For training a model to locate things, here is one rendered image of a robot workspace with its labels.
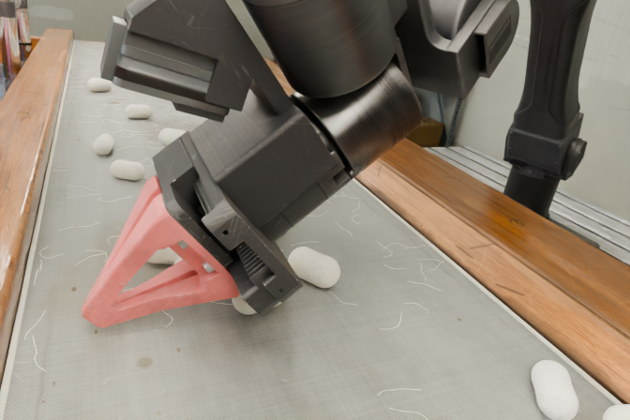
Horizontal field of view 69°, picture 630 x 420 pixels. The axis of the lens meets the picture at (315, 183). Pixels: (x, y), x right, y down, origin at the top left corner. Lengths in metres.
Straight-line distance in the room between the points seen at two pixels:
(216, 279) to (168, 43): 0.12
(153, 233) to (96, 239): 0.14
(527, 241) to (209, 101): 0.29
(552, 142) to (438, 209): 0.23
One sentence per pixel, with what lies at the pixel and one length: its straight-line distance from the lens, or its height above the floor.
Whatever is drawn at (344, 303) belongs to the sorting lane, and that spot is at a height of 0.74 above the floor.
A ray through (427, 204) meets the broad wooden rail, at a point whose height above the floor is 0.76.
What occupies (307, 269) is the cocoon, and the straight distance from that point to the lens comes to 0.31.
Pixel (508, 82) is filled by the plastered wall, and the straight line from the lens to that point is 2.78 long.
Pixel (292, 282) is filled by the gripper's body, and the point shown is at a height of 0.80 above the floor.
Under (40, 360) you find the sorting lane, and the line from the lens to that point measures 0.28.
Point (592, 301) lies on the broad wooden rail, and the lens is 0.36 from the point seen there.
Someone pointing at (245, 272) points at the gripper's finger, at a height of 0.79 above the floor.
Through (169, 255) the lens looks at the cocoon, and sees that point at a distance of 0.32.
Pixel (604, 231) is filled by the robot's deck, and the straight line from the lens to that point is 0.78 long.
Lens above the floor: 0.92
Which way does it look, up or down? 22 degrees down
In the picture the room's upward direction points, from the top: 9 degrees clockwise
